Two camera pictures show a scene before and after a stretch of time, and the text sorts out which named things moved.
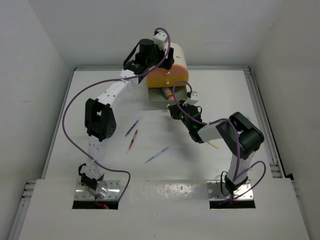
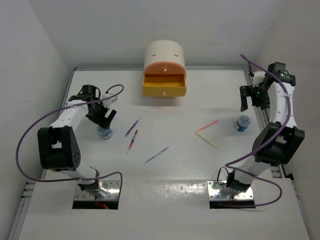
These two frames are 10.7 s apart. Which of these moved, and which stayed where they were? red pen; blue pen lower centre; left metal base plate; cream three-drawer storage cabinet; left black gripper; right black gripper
Moved: right black gripper; left black gripper; cream three-drawer storage cabinet
Stayed: red pen; blue pen lower centre; left metal base plate
